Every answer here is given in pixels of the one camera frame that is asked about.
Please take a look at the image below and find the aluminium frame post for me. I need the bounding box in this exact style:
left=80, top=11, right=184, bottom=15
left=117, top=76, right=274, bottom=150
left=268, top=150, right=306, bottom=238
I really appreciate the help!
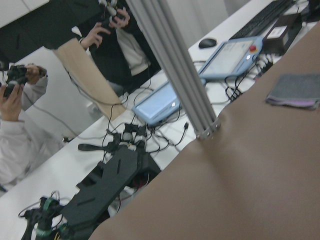
left=127, top=0, right=220, bottom=140

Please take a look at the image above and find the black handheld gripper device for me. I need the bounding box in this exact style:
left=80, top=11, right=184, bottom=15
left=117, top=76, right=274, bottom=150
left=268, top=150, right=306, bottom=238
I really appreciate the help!
left=18, top=190, right=74, bottom=240
left=78, top=123, right=147, bottom=154

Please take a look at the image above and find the person in black jacket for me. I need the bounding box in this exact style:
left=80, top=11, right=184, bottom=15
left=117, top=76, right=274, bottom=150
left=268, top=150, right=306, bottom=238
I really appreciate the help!
left=0, top=0, right=161, bottom=93

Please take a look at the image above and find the black keyboard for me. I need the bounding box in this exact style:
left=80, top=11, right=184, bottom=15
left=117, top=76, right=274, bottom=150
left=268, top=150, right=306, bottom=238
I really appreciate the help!
left=229, top=0, right=293, bottom=40

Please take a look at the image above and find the black computer mouse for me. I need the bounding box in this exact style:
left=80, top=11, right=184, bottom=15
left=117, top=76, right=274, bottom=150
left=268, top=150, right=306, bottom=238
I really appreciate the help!
left=198, top=38, right=217, bottom=49

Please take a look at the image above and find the black power adapter box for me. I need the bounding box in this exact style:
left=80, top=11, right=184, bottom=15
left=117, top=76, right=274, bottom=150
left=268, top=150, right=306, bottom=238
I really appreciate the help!
left=262, top=13, right=302, bottom=56

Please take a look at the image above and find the person in white jacket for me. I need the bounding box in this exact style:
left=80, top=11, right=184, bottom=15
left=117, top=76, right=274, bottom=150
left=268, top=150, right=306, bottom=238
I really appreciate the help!
left=0, top=63, right=64, bottom=195

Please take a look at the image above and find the blue teach pendant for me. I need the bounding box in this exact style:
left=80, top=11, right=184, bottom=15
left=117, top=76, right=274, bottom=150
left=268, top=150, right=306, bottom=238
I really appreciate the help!
left=132, top=81, right=182, bottom=127
left=198, top=36, right=263, bottom=81

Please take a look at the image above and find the grey folded cloth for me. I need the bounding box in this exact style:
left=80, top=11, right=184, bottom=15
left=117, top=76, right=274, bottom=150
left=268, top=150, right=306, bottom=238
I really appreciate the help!
left=265, top=73, right=320, bottom=110

